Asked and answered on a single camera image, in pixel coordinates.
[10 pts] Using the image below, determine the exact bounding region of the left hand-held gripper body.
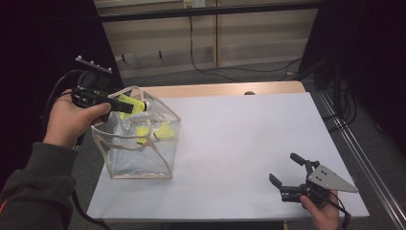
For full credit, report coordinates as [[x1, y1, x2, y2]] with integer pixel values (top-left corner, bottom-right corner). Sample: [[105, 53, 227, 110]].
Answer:
[[71, 55, 114, 109]]

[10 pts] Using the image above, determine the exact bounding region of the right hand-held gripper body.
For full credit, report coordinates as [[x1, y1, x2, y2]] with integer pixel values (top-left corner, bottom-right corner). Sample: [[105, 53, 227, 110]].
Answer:
[[280, 164, 359, 208]]

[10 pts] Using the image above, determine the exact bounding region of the yellow shuttlecock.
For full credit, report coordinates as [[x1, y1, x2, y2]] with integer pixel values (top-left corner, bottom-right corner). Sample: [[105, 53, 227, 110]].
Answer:
[[153, 122, 176, 142], [117, 93, 148, 121], [135, 125, 151, 146]]

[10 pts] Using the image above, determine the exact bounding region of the clear bag with beige trim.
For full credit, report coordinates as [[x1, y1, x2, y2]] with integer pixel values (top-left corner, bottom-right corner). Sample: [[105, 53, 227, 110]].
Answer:
[[90, 84, 182, 180]]

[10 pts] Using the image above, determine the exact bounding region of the person's right hand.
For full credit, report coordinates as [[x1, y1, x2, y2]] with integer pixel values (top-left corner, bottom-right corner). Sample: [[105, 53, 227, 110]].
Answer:
[[300, 191, 341, 230]]

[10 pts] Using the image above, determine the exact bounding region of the person's left hand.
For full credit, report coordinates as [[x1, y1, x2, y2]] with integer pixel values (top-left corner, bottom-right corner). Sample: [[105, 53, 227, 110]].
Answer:
[[42, 89, 113, 150]]

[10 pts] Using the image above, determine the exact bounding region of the white table sheet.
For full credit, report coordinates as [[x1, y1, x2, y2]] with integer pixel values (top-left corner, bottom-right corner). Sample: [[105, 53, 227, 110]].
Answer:
[[86, 91, 371, 222]]

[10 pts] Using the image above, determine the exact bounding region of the black curtain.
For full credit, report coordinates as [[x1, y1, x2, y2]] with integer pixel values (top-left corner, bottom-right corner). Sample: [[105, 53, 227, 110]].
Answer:
[[0, 0, 124, 199], [300, 0, 406, 154]]

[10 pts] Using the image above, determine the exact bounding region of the black horizontal bar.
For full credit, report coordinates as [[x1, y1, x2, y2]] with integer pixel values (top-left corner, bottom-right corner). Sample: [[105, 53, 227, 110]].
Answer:
[[97, 1, 324, 23]]

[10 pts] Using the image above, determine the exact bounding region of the light wooden cabinet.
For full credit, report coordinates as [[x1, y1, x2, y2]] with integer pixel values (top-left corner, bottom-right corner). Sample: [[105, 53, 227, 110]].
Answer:
[[95, 0, 319, 80]]

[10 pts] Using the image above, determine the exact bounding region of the metal floor rail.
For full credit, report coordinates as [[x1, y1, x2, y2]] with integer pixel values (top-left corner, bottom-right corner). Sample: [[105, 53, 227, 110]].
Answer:
[[319, 90, 406, 221]]

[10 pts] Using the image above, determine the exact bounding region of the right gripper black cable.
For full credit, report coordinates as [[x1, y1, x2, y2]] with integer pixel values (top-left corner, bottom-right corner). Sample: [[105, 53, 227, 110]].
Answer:
[[313, 188, 352, 230]]

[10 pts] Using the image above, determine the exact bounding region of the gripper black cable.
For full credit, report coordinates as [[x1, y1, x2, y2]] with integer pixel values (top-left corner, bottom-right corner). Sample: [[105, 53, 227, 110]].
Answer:
[[39, 69, 111, 230], [313, 188, 352, 230]]

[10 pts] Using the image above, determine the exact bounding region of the black hanging wall cable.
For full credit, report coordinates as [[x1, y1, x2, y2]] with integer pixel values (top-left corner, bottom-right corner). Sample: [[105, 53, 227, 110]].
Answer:
[[189, 15, 303, 83]]

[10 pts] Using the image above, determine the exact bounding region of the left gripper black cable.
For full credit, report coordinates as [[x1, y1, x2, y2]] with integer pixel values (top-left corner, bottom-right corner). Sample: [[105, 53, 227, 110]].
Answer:
[[39, 69, 111, 230]]

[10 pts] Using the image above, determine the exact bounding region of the white wall socket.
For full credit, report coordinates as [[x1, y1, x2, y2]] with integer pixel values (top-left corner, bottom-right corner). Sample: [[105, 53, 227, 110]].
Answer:
[[183, 0, 207, 9]]

